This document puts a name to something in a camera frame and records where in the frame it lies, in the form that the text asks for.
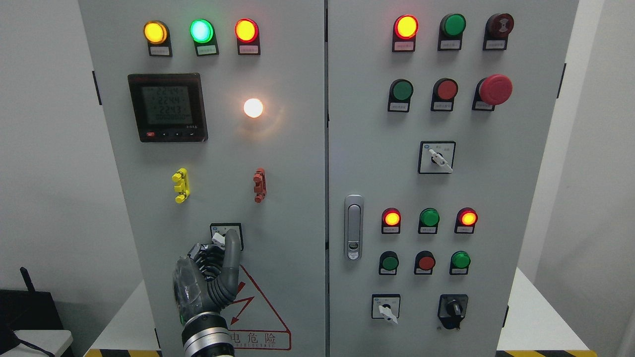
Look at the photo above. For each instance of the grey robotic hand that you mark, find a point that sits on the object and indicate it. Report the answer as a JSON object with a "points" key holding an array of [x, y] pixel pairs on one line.
{"points": [[207, 279]]}

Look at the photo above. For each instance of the white rotary switch door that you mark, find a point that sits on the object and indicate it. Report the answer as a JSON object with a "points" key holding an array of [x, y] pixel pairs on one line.
{"points": [[222, 228]]}

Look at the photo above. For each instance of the silver black robot forearm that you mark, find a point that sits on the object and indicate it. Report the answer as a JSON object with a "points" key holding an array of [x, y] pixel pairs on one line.
{"points": [[207, 335]]}

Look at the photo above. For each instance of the green lit indicator light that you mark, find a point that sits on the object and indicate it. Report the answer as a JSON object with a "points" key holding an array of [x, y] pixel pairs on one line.
{"points": [[203, 35]]}

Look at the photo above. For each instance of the red electric hazard warning sticker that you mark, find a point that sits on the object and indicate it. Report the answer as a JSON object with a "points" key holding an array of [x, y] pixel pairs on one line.
{"points": [[253, 322]]}

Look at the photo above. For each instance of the yellow terminal clip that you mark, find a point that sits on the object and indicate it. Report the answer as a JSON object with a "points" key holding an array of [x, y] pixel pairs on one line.
{"points": [[181, 185]]}

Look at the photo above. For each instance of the red terminal clip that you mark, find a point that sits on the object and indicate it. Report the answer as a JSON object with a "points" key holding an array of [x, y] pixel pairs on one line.
{"points": [[260, 185]]}

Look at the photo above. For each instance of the white box bottom left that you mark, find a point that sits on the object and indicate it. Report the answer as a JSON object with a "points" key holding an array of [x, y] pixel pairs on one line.
{"points": [[55, 341]]}

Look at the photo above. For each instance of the left grey cabinet door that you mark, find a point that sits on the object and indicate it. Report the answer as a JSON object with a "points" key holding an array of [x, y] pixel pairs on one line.
{"points": [[284, 235]]}

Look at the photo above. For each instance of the grey cabinet door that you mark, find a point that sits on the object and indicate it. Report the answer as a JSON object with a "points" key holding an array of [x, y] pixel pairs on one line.
{"points": [[284, 235], [375, 153]]}

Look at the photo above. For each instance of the black device with antenna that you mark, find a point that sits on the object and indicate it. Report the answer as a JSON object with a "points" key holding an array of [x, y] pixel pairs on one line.
{"points": [[26, 310]]}

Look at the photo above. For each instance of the black digital power meter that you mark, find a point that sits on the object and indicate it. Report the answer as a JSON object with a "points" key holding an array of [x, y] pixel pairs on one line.
{"points": [[168, 107]]}

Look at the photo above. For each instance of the small clear light bulb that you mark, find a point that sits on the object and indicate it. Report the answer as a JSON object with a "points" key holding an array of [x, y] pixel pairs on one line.
{"points": [[253, 108]]}

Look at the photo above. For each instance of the green push button lower left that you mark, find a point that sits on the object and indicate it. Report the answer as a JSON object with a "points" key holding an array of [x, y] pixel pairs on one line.
{"points": [[388, 263]]}

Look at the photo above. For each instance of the green push button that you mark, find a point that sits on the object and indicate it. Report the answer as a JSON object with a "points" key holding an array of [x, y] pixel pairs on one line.
{"points": [[399, 96], [388, 263], [459, 263]]}

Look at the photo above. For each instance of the red lit indicator lower left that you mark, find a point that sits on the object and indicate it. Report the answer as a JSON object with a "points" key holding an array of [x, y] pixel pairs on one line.
{"points": [[391, 221]]}

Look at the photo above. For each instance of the red push button lower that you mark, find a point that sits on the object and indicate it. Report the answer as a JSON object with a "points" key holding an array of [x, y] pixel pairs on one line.
{"points": [[424, 263]]}

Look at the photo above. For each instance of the red push button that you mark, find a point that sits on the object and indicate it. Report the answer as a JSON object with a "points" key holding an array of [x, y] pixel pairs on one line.
{"points": [[424, 263], [443, 94]]}

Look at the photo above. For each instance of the green indicator lower middle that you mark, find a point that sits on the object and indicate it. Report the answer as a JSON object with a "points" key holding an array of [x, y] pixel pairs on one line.
{"points": [[428, 221]]}

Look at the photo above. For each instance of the yellow indicator light top left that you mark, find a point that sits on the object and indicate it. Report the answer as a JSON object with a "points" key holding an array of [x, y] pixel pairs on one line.
{"points": [[158, 39]]}

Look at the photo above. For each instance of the red lit indicator light left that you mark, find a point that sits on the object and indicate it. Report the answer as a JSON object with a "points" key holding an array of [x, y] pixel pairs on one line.
{"points": [[248, 37]]}

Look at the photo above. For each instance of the green push button lower right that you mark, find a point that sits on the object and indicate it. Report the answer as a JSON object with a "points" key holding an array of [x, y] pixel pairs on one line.
{"points": [[459, 263]]}

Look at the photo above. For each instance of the red lit indicator lower right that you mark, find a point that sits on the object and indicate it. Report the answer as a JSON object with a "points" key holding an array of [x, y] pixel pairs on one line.
{"points": [[465, 222]]}

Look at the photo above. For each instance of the green push button upper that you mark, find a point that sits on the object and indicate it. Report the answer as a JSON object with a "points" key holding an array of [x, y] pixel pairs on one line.
{"points": [[399, 96]]}

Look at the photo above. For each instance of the right grey cabinet door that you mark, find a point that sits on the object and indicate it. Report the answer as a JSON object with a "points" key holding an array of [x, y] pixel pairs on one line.
{"points": [[375, 153]]}

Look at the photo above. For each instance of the red push button upper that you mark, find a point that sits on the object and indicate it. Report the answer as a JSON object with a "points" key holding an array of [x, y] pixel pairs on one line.
{"points": [[443, 94]]}

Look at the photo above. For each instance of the red lit indicator top right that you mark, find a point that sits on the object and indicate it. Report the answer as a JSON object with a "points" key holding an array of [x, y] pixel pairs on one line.
{"points": [[404, 34]]}

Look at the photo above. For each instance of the red emergency stop mushroom button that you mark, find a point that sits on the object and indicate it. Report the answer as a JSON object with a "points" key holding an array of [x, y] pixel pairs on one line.
{"points": [[492, 91]]}

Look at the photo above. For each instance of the green indicator top right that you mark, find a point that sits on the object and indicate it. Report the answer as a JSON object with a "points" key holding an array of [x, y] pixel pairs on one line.
{"points": [[451, 31]]}

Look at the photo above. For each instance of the dark red buzzer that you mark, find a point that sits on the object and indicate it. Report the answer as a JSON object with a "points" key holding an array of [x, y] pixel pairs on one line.
{"points": [[497, 30]]}

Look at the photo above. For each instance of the silver door latch handle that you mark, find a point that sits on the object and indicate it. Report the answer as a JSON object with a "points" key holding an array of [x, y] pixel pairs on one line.
{"points": [[353, 225]]}

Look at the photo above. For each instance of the white rotary switch bottom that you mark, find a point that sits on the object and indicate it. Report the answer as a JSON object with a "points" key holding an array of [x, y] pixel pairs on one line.
{"points": [[386, 306]]}

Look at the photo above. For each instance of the white rotary switch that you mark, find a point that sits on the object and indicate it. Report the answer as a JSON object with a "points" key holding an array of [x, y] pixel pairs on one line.
{"points": [[386, 306], [436, 157]]}

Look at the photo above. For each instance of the black rotary selector switch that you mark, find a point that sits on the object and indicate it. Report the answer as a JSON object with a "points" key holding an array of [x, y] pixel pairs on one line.
{"points": [[452, 310]]}

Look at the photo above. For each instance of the white rotary switch upper right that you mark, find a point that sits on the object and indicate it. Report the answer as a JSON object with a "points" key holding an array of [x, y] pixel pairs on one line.
{"points": [[436, 157]]}

